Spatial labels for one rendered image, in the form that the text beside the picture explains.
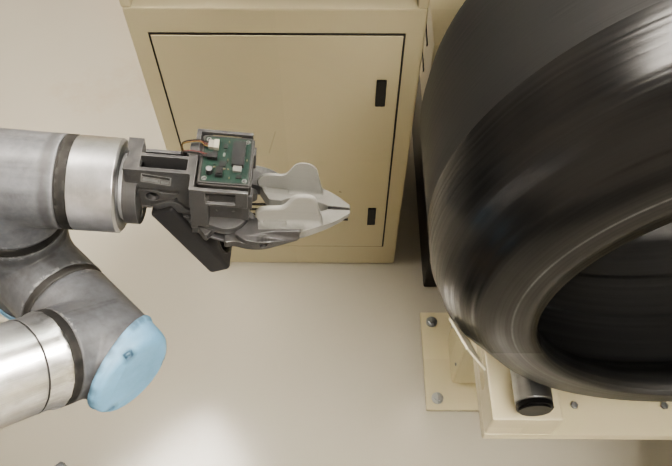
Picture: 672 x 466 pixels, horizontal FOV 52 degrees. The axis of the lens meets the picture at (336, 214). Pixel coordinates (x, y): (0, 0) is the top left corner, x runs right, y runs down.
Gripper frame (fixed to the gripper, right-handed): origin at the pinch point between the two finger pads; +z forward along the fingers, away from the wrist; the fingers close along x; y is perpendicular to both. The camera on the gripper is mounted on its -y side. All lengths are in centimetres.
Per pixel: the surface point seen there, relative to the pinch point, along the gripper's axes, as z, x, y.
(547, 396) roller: 27.5, -10.6, -19.1
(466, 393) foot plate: 46, 22, -108
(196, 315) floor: -24, 44, -118
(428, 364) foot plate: 37, 30, -109
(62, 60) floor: -83, 142, -125
